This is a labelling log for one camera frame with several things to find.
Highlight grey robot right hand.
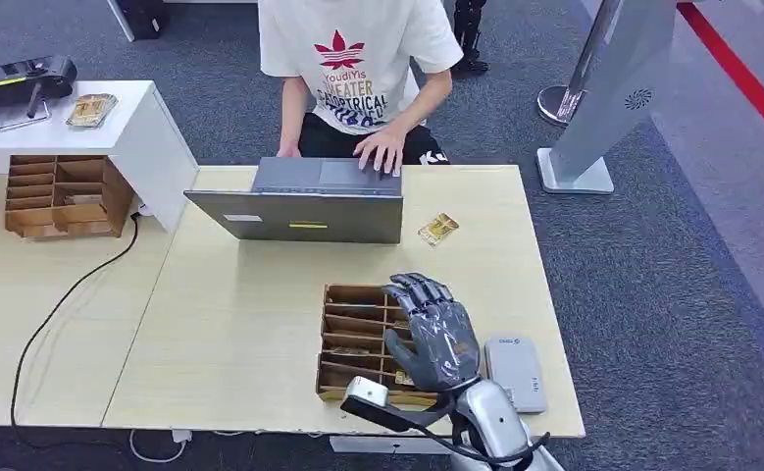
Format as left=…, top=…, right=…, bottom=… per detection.
left=381, top=272, right=483, bottom=393

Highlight gold printed card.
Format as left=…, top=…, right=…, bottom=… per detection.
left=417, top=212, right=461, bottom=249

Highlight grey flat card reader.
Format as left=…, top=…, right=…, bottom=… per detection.
left=483, top=335, right=549, bottom=415

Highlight wooden card box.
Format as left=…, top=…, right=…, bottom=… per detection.
left=316, top=284, right=449, bottom=408

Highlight white flat bar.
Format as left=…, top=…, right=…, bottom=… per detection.
left=329, top=435, right=454, bottom=456

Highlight grey laptop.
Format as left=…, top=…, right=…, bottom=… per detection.
left=183, top=156, right=404, bottom=245

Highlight person's left hand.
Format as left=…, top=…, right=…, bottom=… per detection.
left=353, top=127, right=407, bottom=180

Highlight person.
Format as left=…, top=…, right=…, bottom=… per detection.
left=257, top=0, right=465, bottom=180

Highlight grey kiosk stand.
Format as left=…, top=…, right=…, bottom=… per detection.
left=535, top=0, right=682, bottom=196

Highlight black robot legs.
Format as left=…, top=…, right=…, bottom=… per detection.
left=452, top=0, right=490, bottom=75

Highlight white cabinet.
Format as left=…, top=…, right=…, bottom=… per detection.
left=0, top=80, right=199, bottom=234

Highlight wooden organizer box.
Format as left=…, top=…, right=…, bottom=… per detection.
left=4, top=154, right=136, bottom=243

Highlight black case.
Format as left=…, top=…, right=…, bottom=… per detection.
left=115, top=0, right=169, bottom=41

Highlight black device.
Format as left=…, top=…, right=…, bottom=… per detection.
left=0, top=55, right=78, bottom=121

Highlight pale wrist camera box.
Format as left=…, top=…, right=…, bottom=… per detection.
left=339, top=375, right=455, bottom=433

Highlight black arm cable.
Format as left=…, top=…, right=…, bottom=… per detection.
left=414, top=422, right=552, bottom=467

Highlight chrome stanchion post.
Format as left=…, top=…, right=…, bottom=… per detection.
left=536, top=0, right=625, bottom=126

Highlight white cable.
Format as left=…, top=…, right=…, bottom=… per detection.
left=127, top=429, right=188, bottom=465

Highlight black power cable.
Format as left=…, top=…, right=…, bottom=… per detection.
left=9, top=211, right=142, bottom=429

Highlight wire metal stand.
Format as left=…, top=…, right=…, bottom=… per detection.
left=0, top=99, right=53, bottom=132

